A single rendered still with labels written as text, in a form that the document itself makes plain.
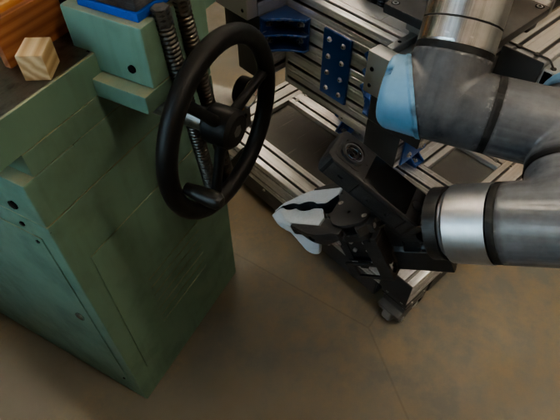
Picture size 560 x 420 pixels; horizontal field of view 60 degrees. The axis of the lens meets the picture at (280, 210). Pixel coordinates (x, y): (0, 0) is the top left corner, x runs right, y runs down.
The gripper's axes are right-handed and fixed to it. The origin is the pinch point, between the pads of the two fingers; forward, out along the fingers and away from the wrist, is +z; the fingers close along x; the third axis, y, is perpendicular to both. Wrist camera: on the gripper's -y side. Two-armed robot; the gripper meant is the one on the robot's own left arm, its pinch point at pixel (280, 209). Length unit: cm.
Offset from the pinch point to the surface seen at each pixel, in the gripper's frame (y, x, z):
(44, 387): 42, -20, 92
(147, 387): 51, -9, 67
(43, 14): -29.8, 7.1, 28.9
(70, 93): -20.3, 1.6, 26.3
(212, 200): -2.5, -0.7, 9.6
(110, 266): 9.3, -4.1, 43.1
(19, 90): -24.1, -3.5, 26.9
